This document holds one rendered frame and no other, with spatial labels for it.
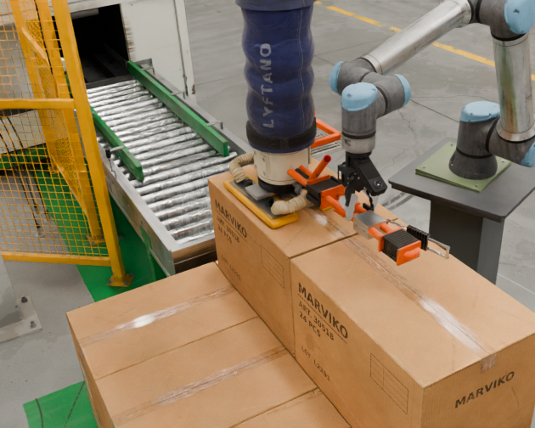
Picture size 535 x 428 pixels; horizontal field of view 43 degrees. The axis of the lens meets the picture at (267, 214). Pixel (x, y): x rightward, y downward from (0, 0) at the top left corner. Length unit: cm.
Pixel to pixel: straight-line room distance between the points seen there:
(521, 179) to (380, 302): 120
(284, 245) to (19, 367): 164
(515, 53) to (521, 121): 32
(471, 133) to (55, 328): 210
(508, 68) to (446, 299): 87
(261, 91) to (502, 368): 102
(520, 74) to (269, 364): 125
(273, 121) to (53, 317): 185
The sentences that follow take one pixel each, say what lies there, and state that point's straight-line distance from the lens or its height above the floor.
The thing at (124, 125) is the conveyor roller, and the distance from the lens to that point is 405.
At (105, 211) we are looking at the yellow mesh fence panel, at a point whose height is 44.
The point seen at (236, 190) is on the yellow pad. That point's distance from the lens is 230.
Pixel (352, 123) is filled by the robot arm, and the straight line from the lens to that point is 177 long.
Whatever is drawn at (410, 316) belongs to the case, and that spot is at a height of 94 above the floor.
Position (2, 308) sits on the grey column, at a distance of 347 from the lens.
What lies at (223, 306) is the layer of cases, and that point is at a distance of 247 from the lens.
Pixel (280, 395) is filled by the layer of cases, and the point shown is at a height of 54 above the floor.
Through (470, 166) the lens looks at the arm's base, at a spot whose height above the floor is 82.
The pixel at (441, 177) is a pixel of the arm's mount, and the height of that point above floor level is 77.
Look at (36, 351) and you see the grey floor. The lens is 335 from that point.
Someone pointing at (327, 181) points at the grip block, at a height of 109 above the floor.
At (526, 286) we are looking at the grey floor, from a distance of 354.
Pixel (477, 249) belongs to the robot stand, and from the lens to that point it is 289.
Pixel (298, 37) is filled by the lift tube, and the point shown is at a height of 151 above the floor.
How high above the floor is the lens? 208
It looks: 31 degrees down
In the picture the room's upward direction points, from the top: 4 degrees counter-clockwise
